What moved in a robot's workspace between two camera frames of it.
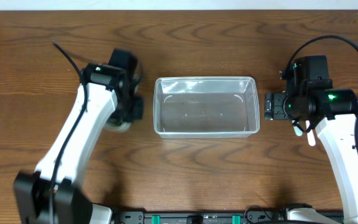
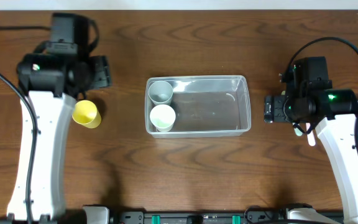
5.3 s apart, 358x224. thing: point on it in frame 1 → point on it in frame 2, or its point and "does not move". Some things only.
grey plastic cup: [123, 126] → [160, 93]
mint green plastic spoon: [298, 132] does not move
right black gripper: [269, 106] does not move
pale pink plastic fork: [311, 135] does not move
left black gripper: [136, 108] → [101, 72]
